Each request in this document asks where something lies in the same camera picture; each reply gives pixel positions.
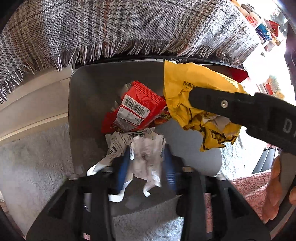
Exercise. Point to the red packet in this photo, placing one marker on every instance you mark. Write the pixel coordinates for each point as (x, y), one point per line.
(275, 30)

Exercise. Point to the red barcode wrapper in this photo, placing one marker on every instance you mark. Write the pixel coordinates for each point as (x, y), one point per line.
(136, 104)

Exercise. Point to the beige low table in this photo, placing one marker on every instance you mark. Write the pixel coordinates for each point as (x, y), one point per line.
(32, 109)

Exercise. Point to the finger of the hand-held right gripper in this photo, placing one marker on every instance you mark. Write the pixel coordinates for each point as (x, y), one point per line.
(215, 102)

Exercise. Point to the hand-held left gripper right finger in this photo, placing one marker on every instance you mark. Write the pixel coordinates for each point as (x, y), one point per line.
(170, 172)

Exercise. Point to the blue printed box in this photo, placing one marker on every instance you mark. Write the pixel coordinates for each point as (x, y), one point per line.
(263, 31)

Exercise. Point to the person's right hand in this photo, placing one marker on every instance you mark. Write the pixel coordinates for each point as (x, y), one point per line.
(271, 192)

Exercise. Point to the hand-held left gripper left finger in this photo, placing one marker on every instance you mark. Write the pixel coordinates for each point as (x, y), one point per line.
(122, 172)

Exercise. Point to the white paper wrapper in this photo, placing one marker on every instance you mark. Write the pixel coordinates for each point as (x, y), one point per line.
(145, 157)

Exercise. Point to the cream lotion bottle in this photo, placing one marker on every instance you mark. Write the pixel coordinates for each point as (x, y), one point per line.
(253, 19)

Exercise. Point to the grey trash bin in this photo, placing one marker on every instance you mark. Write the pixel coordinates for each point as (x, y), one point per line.
(92, 92)

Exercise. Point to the pile of plastic packets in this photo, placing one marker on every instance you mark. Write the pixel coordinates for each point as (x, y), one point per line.
(270, 89)

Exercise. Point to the grey shaggy rug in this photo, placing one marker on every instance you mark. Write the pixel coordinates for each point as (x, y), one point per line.
(34, 166)

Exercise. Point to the grey striped fringed tablecloth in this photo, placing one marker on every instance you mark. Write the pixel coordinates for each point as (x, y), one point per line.
(115, 25)

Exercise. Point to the yellow wrapper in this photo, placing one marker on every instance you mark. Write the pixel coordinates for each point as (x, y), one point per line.
(180, 92)

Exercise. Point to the pink fuzzy pants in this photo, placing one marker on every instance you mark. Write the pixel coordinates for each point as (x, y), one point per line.
(249, 192)

